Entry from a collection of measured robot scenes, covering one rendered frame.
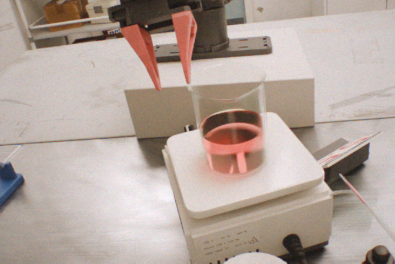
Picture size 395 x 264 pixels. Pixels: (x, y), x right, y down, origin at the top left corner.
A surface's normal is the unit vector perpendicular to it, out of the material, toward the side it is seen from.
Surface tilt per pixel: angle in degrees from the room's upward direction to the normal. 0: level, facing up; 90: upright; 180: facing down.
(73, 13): 88
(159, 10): 60
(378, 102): 0
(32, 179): 0
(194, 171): 0
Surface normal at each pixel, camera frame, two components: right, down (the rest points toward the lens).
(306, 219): 0.22, 0.46
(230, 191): -0.15, -0.86
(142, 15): -0.11, 0.01
